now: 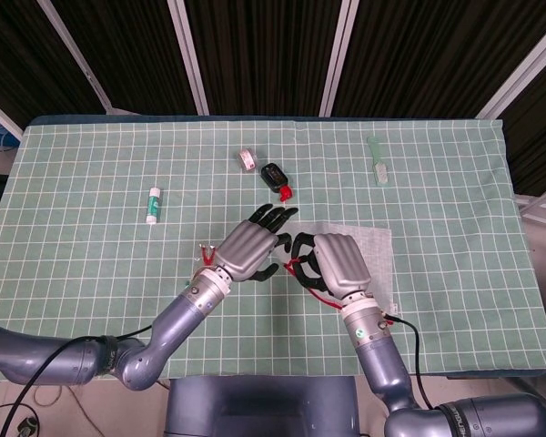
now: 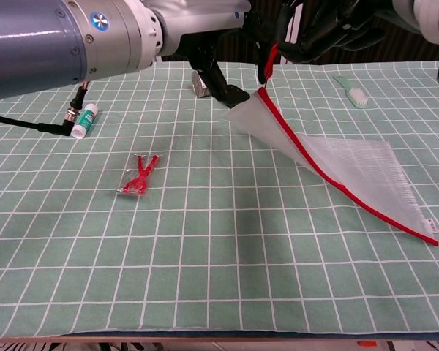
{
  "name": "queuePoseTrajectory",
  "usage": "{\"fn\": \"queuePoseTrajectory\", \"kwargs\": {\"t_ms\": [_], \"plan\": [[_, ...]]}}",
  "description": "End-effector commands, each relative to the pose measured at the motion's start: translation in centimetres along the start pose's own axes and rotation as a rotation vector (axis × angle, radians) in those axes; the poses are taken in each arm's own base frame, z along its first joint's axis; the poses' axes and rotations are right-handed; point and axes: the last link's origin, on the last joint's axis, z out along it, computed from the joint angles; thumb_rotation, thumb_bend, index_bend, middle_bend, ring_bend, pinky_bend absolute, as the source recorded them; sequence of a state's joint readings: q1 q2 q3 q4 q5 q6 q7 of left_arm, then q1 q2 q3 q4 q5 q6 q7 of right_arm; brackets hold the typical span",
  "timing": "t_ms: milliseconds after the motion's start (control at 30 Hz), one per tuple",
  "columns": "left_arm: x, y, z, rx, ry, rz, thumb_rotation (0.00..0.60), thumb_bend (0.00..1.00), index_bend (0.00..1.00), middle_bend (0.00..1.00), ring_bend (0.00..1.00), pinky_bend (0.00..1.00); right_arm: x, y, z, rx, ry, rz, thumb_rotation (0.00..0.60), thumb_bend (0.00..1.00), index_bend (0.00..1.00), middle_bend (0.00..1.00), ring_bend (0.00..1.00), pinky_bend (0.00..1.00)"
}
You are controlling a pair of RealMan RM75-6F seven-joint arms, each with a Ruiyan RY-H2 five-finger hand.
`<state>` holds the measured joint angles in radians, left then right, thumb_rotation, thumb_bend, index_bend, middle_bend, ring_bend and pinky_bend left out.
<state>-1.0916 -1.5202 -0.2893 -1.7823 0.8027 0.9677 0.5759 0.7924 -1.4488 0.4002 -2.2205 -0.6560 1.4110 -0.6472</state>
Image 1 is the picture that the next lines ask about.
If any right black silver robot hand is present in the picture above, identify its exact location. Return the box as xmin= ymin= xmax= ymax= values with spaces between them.
xmin=284 ymin=231 xmax=373 ymax=301

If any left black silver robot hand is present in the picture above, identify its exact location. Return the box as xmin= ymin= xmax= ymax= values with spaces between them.
xmin=213 ymin=204 xmax=299 ymax=283

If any clear mesh zipper pouch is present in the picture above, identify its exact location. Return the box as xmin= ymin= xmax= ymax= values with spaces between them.
xmin=272 ymin=219 xmax=400 ymax=316

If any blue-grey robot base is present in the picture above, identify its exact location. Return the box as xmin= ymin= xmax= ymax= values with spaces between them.
xmin=164 ymin=376 xmax=388 ymax=437

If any green grid tablecloth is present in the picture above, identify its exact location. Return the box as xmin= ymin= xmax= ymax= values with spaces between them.
xmin=0 ymin=118 xmax=546 ymax=381

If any packet of red hooks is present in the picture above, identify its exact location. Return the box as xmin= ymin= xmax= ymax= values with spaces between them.
xmin=187 ymin=243 xmax=219 ymax=287

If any black bottle red cap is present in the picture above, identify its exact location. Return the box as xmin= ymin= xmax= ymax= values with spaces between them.
xmin=260 ymin=162 xmax=295 ymax=203

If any silver tape roll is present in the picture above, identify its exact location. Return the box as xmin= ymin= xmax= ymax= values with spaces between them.
xmin=237 ymin=147 xmax=259 ymax=173

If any light green brush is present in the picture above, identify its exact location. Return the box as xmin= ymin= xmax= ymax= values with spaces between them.
xmin=367 ymin=135 xmax=391 ymax=188

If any green white glue stick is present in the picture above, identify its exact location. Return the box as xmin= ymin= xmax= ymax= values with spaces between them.
xmin=145 ymin=186 xmax=164 ymax=225

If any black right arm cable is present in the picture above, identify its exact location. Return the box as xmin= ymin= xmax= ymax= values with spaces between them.
xmin=381 ymin=315 xmax=438 ymax=411

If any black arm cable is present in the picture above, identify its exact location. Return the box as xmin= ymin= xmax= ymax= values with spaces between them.
xmin=0 ymin=324 xmax=155 ymax=437
xmin=381 ymin=315 xmax=438 ymax=411

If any white partition frame post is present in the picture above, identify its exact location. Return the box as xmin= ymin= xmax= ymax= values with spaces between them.
xmin=167 ymin=0 xmax=209 ymax=116
xmin=477 ymin=17 xmax=546 ymax=120
xmin=38 ymin=0 xmax=116 ymax=115
xmin=318 ymin=0 xmax=360 ymax=117

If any white metal side rail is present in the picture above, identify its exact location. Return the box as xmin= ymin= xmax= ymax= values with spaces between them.
xmin=513 ymin=184 xmax=546 ymax=224

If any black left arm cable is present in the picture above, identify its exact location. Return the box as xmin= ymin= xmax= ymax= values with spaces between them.
xmin=0 ymin=324 xmax=155 ymax=437

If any pale looped floor cable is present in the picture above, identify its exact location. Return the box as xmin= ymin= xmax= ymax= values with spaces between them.
xmin=33 ymin=386 xmax=93 ymax=425

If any black floor cable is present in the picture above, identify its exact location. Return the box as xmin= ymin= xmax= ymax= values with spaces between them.
xmin=0 ymin=384 xmax=42 ymax=437

